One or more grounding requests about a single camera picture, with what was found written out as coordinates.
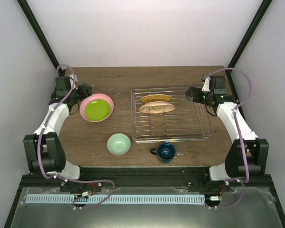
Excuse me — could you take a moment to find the plain pink plate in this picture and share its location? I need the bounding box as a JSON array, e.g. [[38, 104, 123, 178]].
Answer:
[[79, 93, 114, 122]]

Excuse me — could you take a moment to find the lime green plate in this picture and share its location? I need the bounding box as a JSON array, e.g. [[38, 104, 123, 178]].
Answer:
[[85, 99, 111, 121]]

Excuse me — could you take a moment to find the chrome wire dish rack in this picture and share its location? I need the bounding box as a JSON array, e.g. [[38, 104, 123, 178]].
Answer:
[[131, 86, 213, 143]]

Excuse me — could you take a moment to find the woven bamboo-pattern plate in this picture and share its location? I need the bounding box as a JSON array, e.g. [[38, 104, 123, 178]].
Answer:
[[140, 94, 172, 104]]

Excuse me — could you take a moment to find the pink plate with bird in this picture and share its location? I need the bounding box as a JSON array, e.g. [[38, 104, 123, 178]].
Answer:
[[139, 101, 176, 114]]

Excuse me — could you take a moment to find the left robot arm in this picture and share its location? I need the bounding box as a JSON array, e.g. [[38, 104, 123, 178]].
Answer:
[[23, 83, 92, 192]]

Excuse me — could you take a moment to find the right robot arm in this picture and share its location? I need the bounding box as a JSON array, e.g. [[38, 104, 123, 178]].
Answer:
[[186, 87, 269, 191]]

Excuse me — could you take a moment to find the mint green bowl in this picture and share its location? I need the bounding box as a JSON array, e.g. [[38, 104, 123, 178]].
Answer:
[[107, 133, 131, 156]]

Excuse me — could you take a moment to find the dark blue mug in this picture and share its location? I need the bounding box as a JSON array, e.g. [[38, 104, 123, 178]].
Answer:
[[150, 142, 176, 164]]

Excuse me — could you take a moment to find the light blue slotted strip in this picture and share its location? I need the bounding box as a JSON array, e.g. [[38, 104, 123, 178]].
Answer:
[[25, 194, 205, 205]]

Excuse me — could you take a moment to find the metal front panel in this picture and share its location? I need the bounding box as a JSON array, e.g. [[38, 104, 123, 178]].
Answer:
[[11, 187, 283, 228]]

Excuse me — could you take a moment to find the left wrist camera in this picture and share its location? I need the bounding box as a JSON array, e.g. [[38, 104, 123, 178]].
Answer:
[[54, 76, 71, 97]]

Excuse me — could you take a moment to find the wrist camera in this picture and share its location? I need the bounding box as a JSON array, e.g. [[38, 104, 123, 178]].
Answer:
[[54, 76, 71, 97], [201, 76, 226, 95]]

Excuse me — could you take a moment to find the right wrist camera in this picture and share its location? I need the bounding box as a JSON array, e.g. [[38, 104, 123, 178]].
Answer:
[[201, 76, 226, 95]]

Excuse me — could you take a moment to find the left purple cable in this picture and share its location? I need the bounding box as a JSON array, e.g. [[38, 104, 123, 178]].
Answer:
[[37, 64, 116, 210]]

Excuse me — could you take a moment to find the purple cable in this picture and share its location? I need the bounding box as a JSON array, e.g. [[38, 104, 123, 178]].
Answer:
[[201, 67, 252, 210], [37, 64, 116, 210]]

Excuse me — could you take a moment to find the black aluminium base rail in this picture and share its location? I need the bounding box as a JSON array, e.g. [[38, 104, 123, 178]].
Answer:
[[21, 167, 271, 193]]

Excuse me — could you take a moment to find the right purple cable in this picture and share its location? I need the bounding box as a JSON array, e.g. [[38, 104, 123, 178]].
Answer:
[[201, 67, 252, 210]]

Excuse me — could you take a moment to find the left black frame post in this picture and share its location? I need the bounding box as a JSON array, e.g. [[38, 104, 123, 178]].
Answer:
[[17, 0, 59, 69]]

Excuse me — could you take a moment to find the black frame post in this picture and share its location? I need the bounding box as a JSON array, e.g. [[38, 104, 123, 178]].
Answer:
[[17, 0, 59, 69], [227, 0, 273, 72]]

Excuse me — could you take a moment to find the right black frame post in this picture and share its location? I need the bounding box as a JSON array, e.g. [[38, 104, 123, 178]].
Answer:
[[227, 0, 273, 72]]

